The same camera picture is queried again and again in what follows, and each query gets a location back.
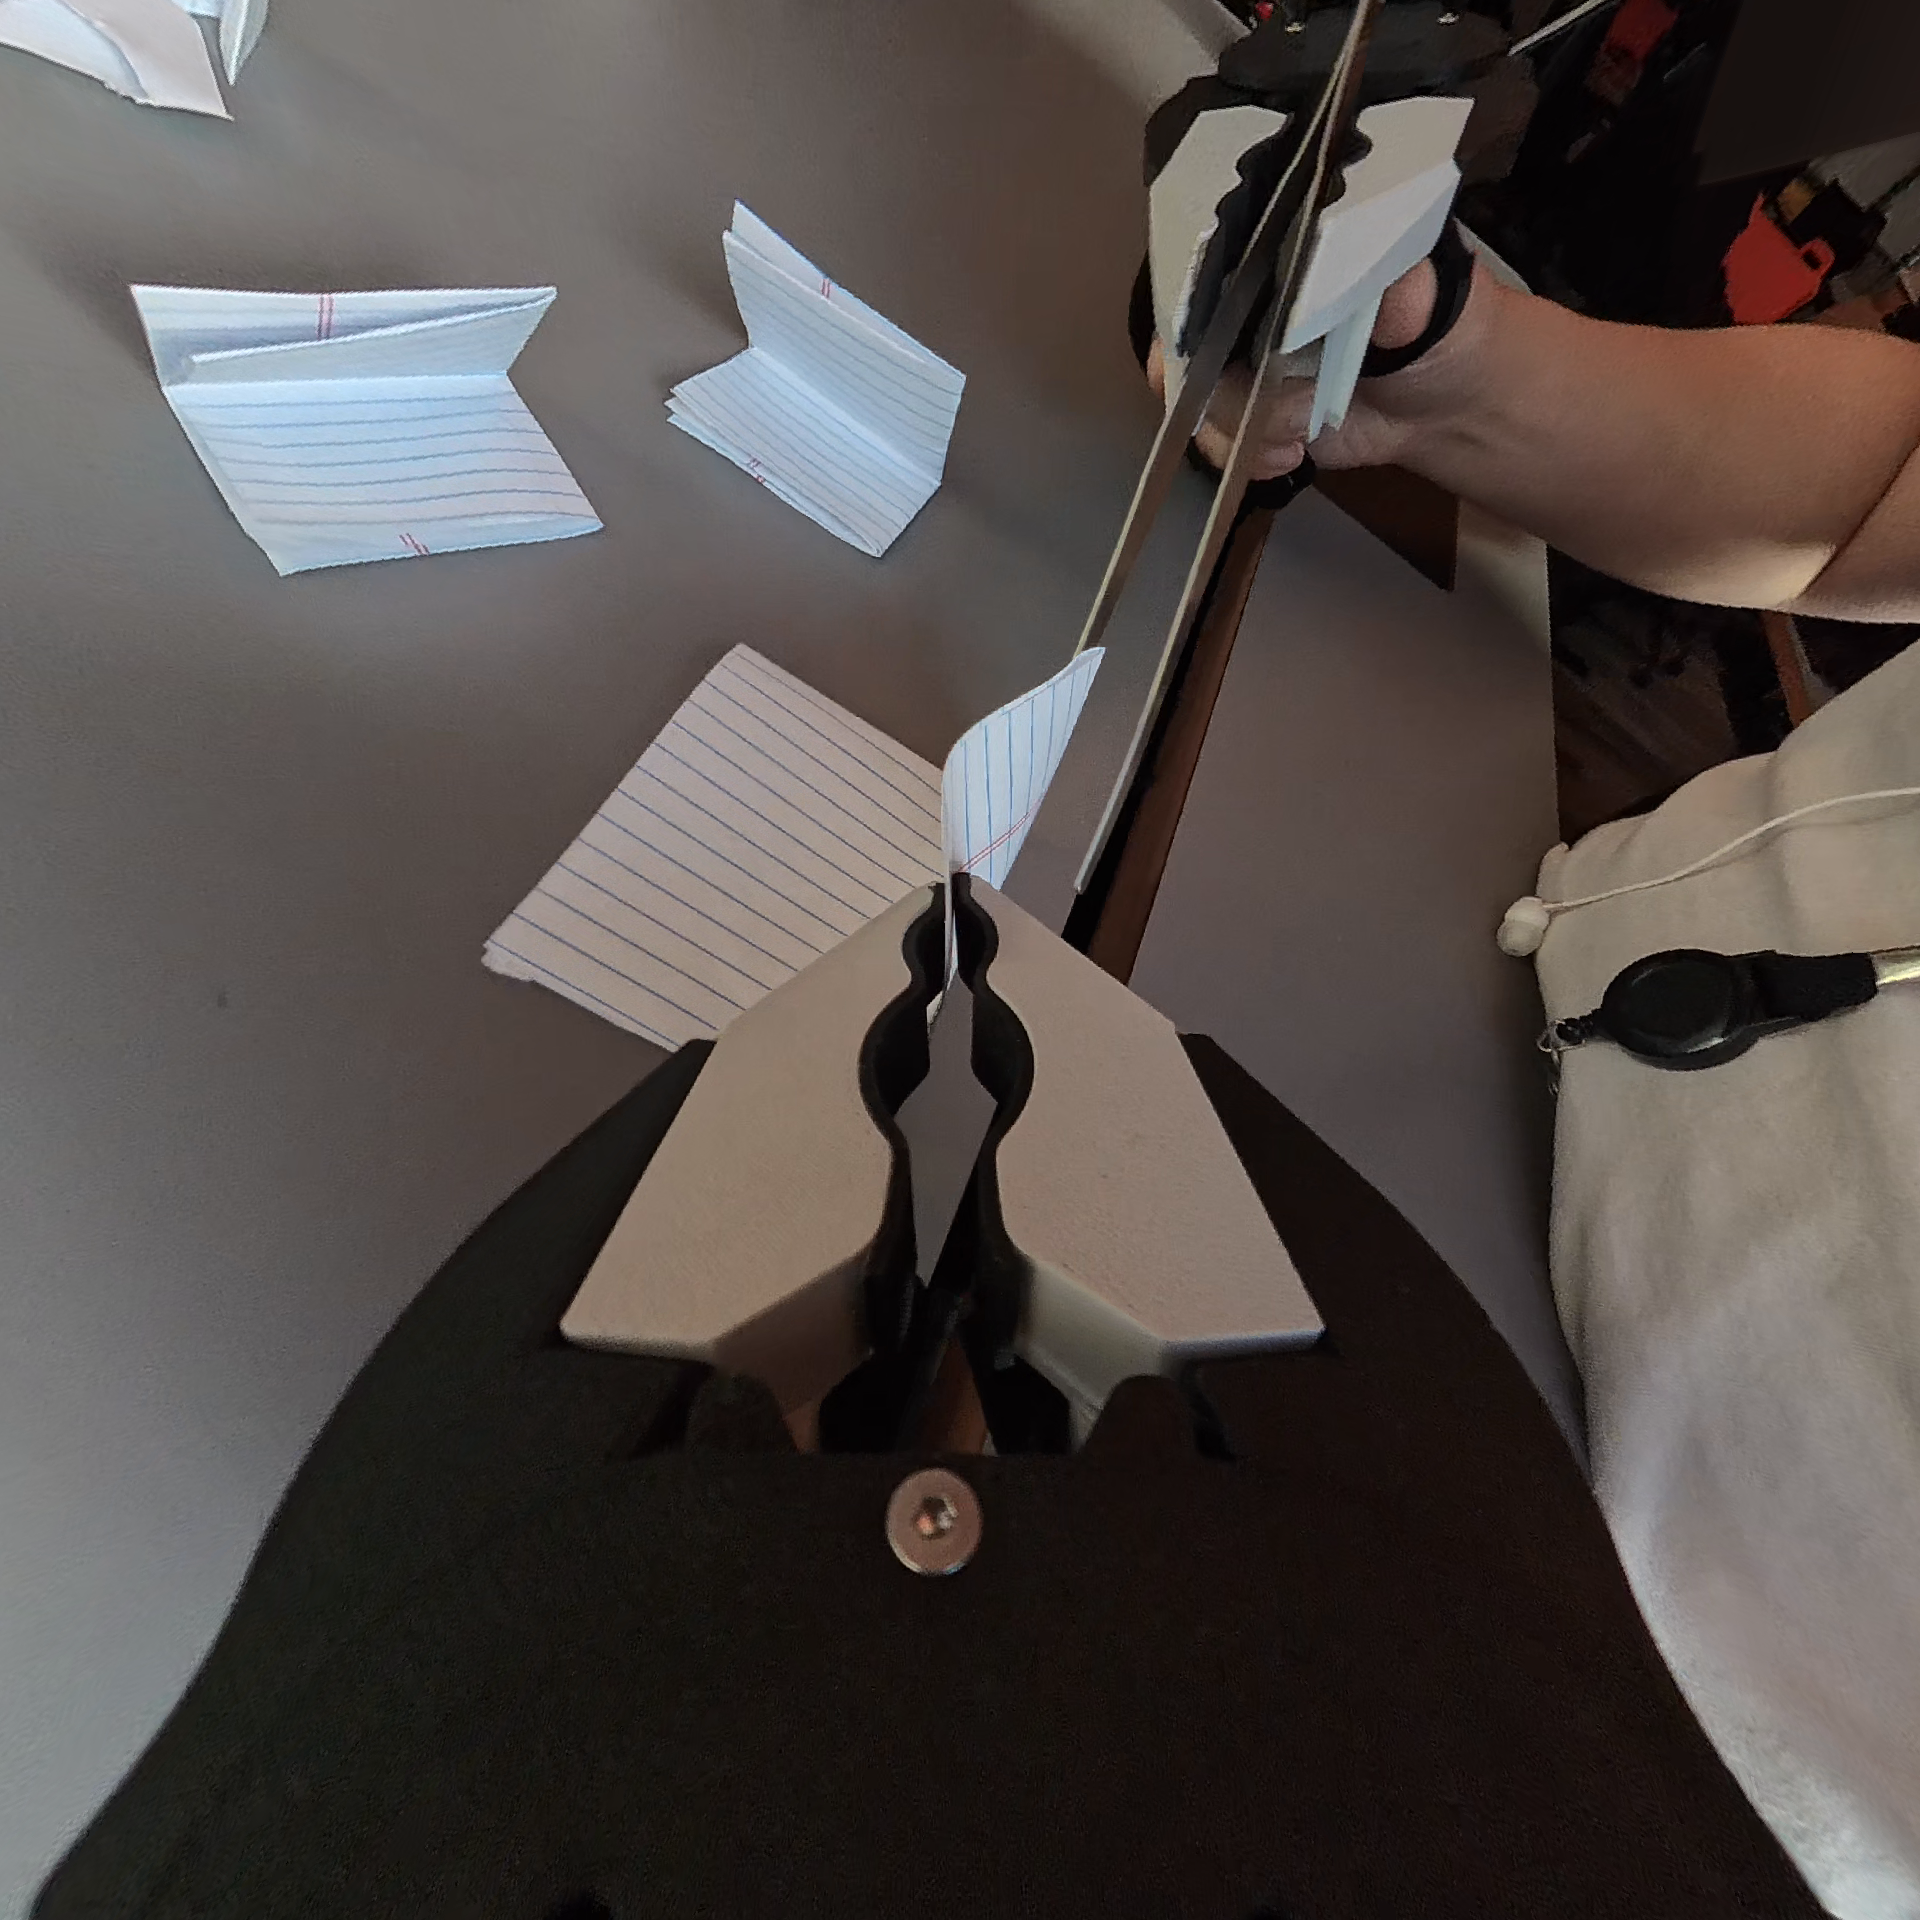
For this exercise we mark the beige shirt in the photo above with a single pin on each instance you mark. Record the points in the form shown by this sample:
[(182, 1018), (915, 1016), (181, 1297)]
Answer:
[(1769, 1349)]

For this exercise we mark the person's right forearm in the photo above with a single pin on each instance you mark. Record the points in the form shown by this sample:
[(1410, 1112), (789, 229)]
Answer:
[(1681, 450)]

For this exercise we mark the grey desk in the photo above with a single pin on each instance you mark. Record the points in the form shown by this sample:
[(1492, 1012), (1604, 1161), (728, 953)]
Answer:
[(299, 902), (1348, 902)]

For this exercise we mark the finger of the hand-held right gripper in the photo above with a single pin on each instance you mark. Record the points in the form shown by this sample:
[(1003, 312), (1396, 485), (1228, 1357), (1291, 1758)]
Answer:
[(1200, 210), (1388, 196)]

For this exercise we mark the small folded lined paper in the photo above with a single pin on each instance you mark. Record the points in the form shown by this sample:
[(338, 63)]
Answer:
[(241, 31)]

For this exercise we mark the crumpled white paper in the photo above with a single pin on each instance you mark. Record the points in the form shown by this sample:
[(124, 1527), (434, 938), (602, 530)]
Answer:
[(120, 53)]

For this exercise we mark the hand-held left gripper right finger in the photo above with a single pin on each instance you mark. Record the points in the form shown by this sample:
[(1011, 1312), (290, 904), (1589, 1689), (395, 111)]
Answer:
[(1155, 1201)]

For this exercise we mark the lined paper sheet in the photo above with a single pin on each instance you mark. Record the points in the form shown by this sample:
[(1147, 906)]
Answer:
[(721, 855), (838, 422)]

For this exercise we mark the metal tweezers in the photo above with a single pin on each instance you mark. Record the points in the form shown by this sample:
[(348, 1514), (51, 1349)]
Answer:
[(1162, 676)]

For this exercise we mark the person's right hand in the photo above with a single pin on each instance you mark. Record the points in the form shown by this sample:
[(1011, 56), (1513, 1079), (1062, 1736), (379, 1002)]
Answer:
[(1424, 399)]

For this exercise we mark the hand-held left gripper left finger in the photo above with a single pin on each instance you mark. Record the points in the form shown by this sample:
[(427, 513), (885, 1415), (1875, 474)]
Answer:
[(721, 1201)]

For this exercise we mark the white grid-creased folded paper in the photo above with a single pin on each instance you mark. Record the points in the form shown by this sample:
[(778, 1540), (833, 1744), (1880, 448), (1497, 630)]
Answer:
[(376, 465)]

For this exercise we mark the black badge reel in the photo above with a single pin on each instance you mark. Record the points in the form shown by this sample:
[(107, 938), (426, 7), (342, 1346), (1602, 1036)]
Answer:
[(1673, 1008)]

